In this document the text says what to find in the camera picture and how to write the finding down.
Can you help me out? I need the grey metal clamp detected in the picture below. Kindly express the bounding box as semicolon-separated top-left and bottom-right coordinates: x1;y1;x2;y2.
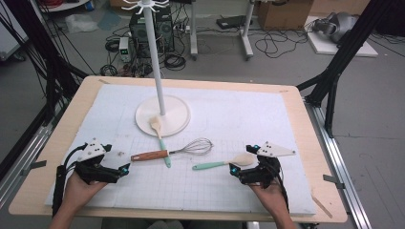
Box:
323;174;347;190
20;159;48;177

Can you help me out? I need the person's left hand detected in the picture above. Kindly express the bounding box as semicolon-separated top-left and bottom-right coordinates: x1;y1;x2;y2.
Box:
65;172;108;208

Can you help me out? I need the black computer tower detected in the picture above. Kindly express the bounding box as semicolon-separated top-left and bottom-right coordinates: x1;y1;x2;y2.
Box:
128;6;176;58

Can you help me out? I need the white utensil rack stand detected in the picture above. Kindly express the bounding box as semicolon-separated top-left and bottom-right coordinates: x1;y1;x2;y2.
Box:
120;0;192;138

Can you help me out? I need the thin wooden stick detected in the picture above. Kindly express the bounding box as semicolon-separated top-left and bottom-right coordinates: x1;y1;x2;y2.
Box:
310;194;333;219

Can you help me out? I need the cream spatula mint handle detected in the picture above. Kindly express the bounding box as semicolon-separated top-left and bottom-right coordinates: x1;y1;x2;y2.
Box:
191;153;256;171

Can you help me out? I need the black flat device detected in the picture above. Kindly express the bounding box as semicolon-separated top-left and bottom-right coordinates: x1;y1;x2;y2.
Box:
216;14;247;31

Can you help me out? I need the black coiled cable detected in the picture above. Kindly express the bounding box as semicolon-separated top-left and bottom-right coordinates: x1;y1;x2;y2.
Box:
99;64;118;77
163;53;187;72

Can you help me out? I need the white grid mat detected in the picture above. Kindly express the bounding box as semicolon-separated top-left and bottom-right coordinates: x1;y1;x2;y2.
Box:
44;83;317;216

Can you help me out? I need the clear plastic bag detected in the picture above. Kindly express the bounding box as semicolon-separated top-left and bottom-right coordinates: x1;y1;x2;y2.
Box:
65;13;99;34

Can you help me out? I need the brown cardboard box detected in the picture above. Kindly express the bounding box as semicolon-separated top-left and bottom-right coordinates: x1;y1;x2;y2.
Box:
257;0;314;31

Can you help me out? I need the person's right hand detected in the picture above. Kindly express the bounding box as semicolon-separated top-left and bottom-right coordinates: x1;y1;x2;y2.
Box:
249;180;289;217

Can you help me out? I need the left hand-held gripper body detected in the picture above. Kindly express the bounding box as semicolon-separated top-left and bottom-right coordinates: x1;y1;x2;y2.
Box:
74;137;121;185

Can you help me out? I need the hand-held gripper black cable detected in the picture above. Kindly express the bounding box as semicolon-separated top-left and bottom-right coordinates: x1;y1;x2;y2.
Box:
276;165;290;214
52;142;89;218

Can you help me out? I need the tangled black floor cable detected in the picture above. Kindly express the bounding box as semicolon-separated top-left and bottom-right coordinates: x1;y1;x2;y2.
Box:
254;28;309;59

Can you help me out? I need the whisk with wooden handle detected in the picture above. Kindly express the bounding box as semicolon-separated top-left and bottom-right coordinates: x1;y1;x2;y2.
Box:
130;136;214;162

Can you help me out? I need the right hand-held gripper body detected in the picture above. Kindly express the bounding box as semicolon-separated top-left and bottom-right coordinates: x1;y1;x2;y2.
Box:
238;141;296;189

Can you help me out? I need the white floor board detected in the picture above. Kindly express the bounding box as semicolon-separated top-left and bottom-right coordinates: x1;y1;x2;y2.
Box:
304;15;379;58

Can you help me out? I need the white power supply unit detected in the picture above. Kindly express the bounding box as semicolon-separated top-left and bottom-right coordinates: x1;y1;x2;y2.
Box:
118;36;132;63

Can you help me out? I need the wooden spoon teal handle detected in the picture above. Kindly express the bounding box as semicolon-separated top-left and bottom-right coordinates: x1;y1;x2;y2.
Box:
149;115;172;169

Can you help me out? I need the grey metallic machine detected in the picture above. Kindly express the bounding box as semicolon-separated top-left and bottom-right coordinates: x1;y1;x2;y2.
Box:
311;11;359;44

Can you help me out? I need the white round table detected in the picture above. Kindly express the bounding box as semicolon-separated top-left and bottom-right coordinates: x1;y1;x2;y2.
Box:
37;0;92;13

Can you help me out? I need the black metal frame post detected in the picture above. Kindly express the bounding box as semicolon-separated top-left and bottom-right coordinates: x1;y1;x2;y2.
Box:
295;0;395;138
0;0;90;127

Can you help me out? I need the white desk leg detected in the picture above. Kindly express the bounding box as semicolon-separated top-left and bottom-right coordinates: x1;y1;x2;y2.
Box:
189;0;199;61
240;0;256;61

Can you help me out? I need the wide flat cardboard box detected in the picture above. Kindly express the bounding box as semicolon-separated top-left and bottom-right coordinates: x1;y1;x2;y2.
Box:
309;0;372;17

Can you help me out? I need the aluminium rail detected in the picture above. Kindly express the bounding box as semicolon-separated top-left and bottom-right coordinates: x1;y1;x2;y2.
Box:
305;101;373;229
0;122;53;208

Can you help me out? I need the left hand-held gripper black cable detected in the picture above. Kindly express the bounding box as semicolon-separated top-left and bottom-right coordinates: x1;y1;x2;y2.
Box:
52;142;89;218

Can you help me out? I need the right hand-held gripper black cable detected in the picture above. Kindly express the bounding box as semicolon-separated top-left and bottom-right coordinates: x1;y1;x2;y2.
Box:
276;165;290;214

